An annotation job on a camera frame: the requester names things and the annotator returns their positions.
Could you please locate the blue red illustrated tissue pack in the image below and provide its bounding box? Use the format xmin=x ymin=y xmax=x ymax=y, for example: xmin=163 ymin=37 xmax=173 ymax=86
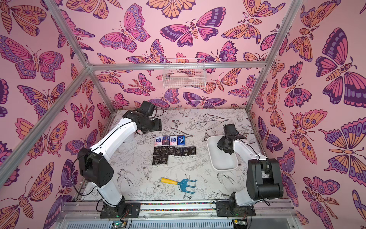
xmin=162 ymin=135 xmax=171 ymax=146

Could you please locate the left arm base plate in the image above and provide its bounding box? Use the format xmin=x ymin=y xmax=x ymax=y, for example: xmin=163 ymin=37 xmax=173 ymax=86
xmin=100 ymin=202 xmax=141 ymax=219

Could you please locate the green circuit board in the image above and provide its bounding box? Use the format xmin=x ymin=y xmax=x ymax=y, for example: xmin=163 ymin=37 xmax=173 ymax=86
xmin=111 ymin=221 xmax=127 ymax=229

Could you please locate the white wire wall basket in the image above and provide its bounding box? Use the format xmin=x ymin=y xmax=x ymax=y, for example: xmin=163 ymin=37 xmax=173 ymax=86
xmin=161 ymin=58 xmax=207 ymax=90

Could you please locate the pink white tissue pack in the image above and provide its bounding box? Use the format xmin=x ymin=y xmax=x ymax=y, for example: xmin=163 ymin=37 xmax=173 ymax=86
xmin=154 ymin=136 xmax=163 ymax=147
xmin=170 ymin=136 xmax=178 ymax=146

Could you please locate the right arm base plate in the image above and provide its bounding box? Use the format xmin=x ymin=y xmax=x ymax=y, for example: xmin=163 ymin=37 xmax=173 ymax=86
xmin=211 ymin=200 xmax=256 ymax=218

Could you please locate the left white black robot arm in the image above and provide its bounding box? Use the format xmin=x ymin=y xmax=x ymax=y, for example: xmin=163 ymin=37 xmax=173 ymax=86
xmin=76 ymin=101 xmax=162 ymax=207

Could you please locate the blue yellow toy rake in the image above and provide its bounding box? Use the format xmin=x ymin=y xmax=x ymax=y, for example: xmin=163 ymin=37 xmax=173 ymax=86
xmin=160 ymin=177 xmax=197 ymax=194

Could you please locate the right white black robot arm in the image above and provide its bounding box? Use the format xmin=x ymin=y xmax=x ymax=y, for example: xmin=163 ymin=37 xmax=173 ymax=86
xmin=217 ymin=124 xmax=284 ymax=207

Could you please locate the aluminium mounting rail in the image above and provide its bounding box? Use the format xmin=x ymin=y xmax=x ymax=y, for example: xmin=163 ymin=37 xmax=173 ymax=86
xmin=57 ymin=199 xmax=297 ymax=221

